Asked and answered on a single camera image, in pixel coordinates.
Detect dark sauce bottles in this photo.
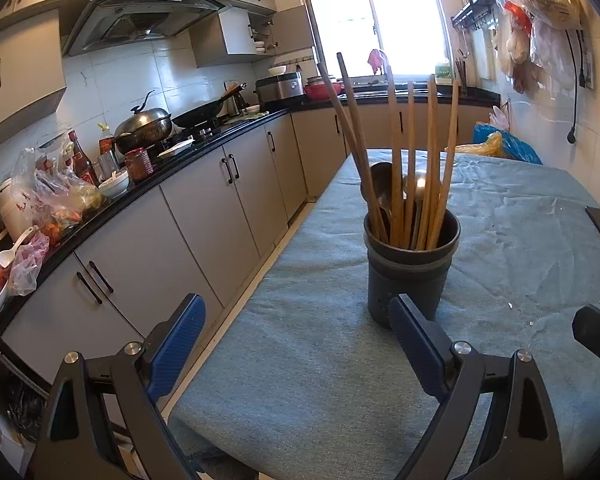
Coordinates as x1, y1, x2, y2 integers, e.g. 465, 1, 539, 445
67, 130, 99, 186

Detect clear plastic food bags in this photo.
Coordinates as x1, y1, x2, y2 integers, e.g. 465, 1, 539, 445
10, 147, 106, 241

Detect bundle of wooden chopsticks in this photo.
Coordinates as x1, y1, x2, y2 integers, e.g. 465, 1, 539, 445
316, 52, 460, 251

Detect steel pot with lid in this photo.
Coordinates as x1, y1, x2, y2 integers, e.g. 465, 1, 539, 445
114, 91, 173, 153

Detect beige wall cabinets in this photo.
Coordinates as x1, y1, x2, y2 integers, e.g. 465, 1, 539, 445
0, 0, 316, 141

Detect black wok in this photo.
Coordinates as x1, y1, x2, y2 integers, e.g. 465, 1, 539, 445
172, 82, 248, 128

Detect pink plastic bag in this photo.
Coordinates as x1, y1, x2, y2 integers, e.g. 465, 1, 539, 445
0, 232, 51, 321

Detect dark chopstick caddy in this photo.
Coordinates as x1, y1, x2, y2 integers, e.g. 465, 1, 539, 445
455, 57, 471, 96

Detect red plastic basin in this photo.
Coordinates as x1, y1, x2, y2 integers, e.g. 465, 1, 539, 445
304, 80, 345, 101

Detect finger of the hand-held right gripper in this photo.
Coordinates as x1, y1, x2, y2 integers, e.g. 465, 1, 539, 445
572, 305, 600, 386

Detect beige base cabinets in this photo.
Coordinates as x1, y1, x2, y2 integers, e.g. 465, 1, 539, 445
0, 105, 476, 386

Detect silver rice cooker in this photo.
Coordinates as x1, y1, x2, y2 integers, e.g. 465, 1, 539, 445
255, 71, 305, 106

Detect kitchen window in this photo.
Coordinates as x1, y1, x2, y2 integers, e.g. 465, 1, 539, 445
297, 0, 453, 83

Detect white lidded container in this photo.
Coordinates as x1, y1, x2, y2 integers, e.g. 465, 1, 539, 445
0, 177, 31, 241

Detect black kitchen countertop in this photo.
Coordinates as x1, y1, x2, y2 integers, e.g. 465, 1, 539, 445
0, 85, 501, 341

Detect yellow plastic bag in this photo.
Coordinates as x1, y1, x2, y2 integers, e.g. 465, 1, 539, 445
445, 132, 503, 157

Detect small metal spoon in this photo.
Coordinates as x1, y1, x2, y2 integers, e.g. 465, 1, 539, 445
402, 170, 428, 251

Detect dark grey utensil holder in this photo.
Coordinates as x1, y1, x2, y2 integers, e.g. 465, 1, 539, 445
364, 207, 462, 331

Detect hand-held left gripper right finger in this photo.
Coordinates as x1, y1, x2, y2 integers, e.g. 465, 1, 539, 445
389, 294, 565, 480

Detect white plastic spoon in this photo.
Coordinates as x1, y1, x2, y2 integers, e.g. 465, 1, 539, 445
0, 226, 36, 268

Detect small white bowl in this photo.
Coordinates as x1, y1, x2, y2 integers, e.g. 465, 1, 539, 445
98, 170, 130, 198

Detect hanging plastic bags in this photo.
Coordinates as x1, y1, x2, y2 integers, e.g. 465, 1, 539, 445
495, 0, 583, 93

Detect black wall rack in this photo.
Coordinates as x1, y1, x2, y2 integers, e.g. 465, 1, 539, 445
451, 0, 498, 28

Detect red lidded jar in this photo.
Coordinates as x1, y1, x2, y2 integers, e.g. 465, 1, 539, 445
125, 147, 154, 183

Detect black power plug cable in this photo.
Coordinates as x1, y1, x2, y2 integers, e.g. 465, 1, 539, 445
565, 30, 582, 145

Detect blue-grey tablecloth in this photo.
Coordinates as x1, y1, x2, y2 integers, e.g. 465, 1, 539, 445
170, 149, 600, 480

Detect black trash bag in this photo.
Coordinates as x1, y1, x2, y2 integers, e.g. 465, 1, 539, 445
0, 375, 46, 441

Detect steel range hood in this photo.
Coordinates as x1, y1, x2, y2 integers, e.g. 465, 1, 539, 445
62, 0, 231, 58

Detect white rectangular dish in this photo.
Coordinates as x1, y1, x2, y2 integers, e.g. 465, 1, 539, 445
159, 140, 196, 158

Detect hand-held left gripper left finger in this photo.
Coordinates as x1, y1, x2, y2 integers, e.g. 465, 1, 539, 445
39, 293, 207, 480

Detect blue plastic bag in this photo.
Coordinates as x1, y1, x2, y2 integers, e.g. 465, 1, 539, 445
472, 122, 543, 166

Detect large metal spoon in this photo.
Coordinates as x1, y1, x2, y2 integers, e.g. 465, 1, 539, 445
361, 161, 396, 241

